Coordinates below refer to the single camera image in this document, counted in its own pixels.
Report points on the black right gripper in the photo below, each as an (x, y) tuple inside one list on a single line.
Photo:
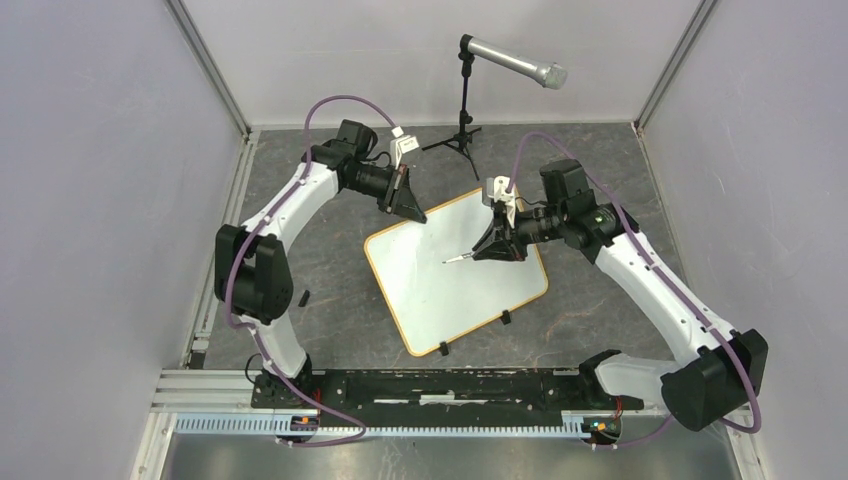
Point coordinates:
[(500, 241)]

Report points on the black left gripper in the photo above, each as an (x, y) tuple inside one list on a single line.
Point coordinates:
[(405, 202)]

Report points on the white black whiteboard marker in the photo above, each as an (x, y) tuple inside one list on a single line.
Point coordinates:
[(458, 258)]

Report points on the yellow framed whiteboard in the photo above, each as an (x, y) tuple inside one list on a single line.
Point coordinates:
[(433, 304)]

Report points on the black marker cap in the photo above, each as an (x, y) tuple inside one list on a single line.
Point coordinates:
[(304, 299)]

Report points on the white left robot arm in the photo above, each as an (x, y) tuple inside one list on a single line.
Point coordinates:
[(252, 274)]

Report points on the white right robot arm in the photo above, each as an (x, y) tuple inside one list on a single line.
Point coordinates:
[(716, 371)]

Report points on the black microphone tripod stand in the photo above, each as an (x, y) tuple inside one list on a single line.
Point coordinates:
[(460, 141)]

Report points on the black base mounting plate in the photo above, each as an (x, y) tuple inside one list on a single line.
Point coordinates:
[(421, 398)]

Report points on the silver microphone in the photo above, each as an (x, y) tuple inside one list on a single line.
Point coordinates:
[(549, 75)]

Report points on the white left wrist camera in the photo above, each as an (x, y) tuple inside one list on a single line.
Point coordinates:
[(401, 144)]

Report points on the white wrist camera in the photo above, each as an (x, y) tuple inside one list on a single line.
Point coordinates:
[(401, 144), (498, 191)]

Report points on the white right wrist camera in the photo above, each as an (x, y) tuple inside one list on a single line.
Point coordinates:
[(498, 191)]

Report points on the white slotted cable duct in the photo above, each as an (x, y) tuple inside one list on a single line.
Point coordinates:
[(286, 425)]

